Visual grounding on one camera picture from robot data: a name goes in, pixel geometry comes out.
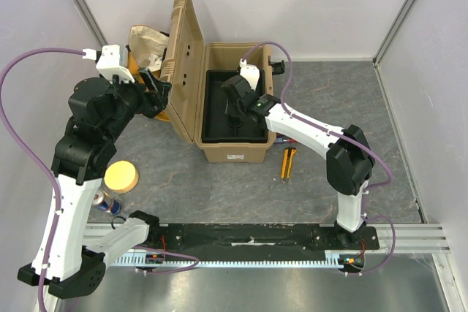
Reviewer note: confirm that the tan plastic toolbox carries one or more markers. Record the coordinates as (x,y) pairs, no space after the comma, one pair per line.
(198,107)

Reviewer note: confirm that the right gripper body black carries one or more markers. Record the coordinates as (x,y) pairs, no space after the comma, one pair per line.
(231,106)

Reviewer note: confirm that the blue red screwdriver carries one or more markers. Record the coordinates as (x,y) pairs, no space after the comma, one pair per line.
(284,140)

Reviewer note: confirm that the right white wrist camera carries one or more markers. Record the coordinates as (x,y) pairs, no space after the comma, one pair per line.
(250,72)

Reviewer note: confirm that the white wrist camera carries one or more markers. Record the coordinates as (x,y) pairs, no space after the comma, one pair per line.
(250,72)
(112,63)

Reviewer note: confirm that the yellow black utility knife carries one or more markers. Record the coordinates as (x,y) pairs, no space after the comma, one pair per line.
(287,163)

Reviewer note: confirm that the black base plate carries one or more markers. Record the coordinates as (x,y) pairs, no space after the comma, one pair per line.
(314,236)

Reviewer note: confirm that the orange paper shopping bag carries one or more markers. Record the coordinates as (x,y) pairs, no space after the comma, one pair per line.
(147,48)

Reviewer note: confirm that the round wooden disc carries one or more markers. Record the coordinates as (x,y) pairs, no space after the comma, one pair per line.
(121,177)

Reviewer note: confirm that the black toolbox tray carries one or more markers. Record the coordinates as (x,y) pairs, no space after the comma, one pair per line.
(218,127)

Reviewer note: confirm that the blue silver drink can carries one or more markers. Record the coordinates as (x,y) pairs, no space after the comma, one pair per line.
(104,202)

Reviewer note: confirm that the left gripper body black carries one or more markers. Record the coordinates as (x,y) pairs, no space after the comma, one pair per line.
(144,101)

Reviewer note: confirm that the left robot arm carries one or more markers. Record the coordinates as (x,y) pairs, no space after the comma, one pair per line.
(101,110)

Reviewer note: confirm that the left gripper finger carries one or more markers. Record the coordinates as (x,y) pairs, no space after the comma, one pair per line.
(162,94)
(149,79)

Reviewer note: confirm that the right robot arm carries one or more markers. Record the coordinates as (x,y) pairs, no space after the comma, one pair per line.
(348,162)

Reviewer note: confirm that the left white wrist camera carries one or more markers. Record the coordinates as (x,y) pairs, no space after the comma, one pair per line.
(112,63)

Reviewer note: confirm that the right aluminium frame rail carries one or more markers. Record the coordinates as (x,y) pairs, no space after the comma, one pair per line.
(393,31)

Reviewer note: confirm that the slotted cable duct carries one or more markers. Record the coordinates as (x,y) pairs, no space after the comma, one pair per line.
(150,260)

